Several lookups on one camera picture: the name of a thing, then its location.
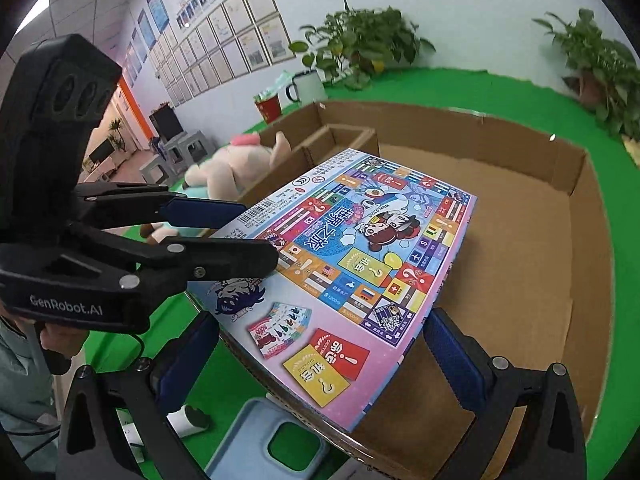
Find white hair dryer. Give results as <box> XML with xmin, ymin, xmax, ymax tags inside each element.
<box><xmin>120</xmin><ymin>404</ymin><xmax>212</xmax><ymax>463</ymax></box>

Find pink pig plush toy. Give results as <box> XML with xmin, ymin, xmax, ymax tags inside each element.
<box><xmin>180</xmin><ymin>132</ymin><xmax>292</xmax><ymax>202</ymax></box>

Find narrow cardboard divider tray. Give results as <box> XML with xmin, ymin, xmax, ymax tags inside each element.
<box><xmin>220</xmin><ymin>124</ymin><xmax>380</xmax><ymax>234</ymax></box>

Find colourful board game box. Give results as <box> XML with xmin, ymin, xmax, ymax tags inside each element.
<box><xmin>188</xmin><ymin>148</ymin><xmax>476</xmax><ymax>431</ymax></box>

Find person's left hand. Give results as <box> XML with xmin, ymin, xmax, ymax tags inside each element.
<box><xmin>1</xmin><ymin>304</ymin><xmax>89</xmax><ymax>380</ymax></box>

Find green table cloth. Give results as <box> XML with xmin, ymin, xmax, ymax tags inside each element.
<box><xmin>81</xmin><ymin>66</ymin><xmax>640</xmax><ymax>480</ymax></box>

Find grey plastic stool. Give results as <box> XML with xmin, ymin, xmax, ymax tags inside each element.
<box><xmin>165</xmin><ymin>130</ymin><xmax>216</xmax><ymax>172</ymax></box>
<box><xmin>139</xmin><ymin>155</ymin><xmax>176</xmax><ymax>186</ymax></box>

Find black monitor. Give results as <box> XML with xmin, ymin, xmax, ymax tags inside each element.
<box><xmin>149</xmin><ymin>102</ymin><xmax>184</xmax><ymax>142</ymax></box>

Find large shallow cardboard box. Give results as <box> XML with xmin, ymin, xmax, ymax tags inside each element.
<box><xmin>188</xmin><ymin>101</ymin><xmax>613</xmax><ymax>479</ymax></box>

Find red paper cup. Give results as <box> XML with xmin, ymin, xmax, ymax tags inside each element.
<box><xmin>254</xmin><ymin>87</ymin><xmax>282</xmax><ymax>125</ymax></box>

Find white enamel mug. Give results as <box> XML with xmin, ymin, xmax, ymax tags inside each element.
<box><xmin>285</xmin><ymin>70</ymin><xmax>328</xmax><ymax>106</ymax></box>

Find framed certificate lower right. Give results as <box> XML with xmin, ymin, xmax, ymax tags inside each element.
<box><xmin>257</xmin><ymin>15</ymin><xmax>295</xmax><ymax>64</ymax></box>

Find left potted green plant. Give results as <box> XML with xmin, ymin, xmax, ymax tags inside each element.
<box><xmin>288</xmin><ymin>0</ymin><xmax>436</xmax><ymax>90</ymax></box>

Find potted green plant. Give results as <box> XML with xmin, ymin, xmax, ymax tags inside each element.
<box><xmin>288</xmin><ymin>0</ymin><xmax>436</xmax><ymax>90</ymax></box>
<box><xmin>532</xmin><ymin>8</ymin><xmax>639</xmax><ymax>141</ymax></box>

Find right potted green plant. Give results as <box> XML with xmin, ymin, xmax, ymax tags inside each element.
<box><xmin>532</xmin><ymin>8</ymin><xmax>639</xmax><ymax>141</ymax></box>

